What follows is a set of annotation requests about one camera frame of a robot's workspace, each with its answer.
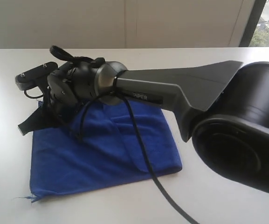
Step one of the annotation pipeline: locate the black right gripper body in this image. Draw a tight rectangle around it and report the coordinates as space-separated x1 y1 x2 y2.
41 63 99 127

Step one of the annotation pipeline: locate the blue towel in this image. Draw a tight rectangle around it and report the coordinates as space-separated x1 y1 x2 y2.
29 101 182 203

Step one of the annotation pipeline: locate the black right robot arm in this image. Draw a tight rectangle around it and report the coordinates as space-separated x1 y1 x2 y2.
15 58 269 193

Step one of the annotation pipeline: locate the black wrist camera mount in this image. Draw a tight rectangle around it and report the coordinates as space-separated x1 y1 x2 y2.
15 62 58 99

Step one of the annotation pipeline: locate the black braided cable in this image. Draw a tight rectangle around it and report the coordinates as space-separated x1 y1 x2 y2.
49 45 200 224

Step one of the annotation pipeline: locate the black window frame post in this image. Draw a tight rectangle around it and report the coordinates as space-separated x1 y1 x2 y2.
239 0 266 47

